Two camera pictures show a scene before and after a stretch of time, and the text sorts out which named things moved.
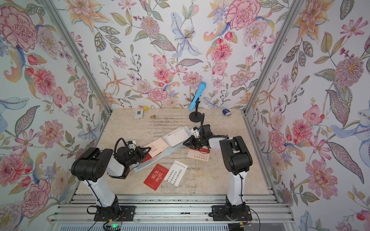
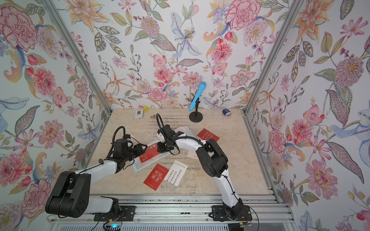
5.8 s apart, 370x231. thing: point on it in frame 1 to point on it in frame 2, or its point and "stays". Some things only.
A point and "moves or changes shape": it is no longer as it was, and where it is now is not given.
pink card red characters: [157, 147] moves or changes shape
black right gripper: [191, 144] to [162, 149]
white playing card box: [138, 114] stays
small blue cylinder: [226, 112] stays
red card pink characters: [156, 177] stays
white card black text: [176, 173] stays
